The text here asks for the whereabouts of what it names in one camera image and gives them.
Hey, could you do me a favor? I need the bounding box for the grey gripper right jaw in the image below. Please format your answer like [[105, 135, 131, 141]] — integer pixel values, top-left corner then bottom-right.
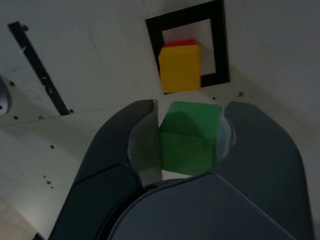
[[107, 100, 315, 240]]

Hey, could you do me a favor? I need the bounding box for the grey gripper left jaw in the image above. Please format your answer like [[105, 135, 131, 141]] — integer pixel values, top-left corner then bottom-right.
[[48, 98, 163, 240]]

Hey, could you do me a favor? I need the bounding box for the green cube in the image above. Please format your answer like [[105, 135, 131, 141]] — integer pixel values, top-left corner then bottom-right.
[[158, 101, 223, 176]]

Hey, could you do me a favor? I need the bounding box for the yellow cube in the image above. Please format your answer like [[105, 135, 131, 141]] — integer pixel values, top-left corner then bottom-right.
[[158, 44, 202, 94]]

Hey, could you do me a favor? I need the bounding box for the red cube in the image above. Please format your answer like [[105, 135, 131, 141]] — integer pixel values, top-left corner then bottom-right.
[[163, 38, 197, 48]]

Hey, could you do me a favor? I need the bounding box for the black tape square outline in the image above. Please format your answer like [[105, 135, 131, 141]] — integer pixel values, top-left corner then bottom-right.
[[144, 0, 231, 88]]

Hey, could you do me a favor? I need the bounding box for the black tape strip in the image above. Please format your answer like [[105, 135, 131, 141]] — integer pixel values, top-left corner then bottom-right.
[[7, 21, 71, 116]]

